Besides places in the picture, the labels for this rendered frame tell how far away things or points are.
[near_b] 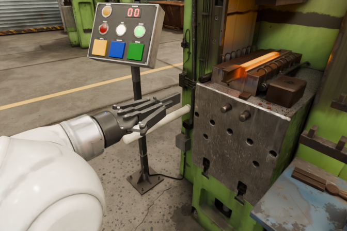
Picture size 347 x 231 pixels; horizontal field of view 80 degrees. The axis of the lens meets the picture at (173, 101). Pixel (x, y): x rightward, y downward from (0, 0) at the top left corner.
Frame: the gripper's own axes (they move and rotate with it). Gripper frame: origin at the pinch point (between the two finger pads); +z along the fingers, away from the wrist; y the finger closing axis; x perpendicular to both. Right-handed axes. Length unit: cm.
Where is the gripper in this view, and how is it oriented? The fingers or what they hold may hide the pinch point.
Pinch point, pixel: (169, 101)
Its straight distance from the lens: 55.5
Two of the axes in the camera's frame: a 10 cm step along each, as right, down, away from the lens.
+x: 0.0, -8.8, -4.7
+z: 7.3, -3.2, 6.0
